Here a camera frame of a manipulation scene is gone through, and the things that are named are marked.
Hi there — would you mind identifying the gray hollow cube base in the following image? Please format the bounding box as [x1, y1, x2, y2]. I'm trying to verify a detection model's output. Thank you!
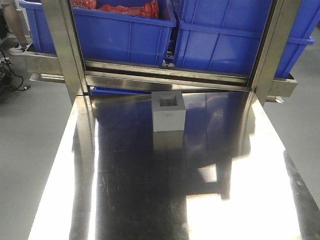
[151, 90, 186, 132]

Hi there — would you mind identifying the blue bin with red items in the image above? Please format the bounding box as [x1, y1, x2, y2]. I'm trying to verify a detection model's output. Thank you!
[19, 0, 177, 66]

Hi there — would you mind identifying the blue bin right on rack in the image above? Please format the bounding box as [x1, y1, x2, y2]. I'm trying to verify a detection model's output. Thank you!
[173, 0, 320, 78]

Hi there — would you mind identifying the red mesh bag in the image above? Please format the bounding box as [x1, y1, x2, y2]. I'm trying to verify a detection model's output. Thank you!
[70, 0, 160, 19]

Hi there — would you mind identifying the person's leg with sneaker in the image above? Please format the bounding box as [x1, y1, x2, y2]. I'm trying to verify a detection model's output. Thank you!
[0, 0, 29, 56]

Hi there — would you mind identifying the stainless steel rack frame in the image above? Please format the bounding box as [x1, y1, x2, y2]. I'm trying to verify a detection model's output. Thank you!
[24, 0, 301, 104]

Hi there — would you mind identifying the black floor cable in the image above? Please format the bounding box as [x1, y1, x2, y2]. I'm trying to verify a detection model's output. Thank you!
[0, 47, 31, 92]

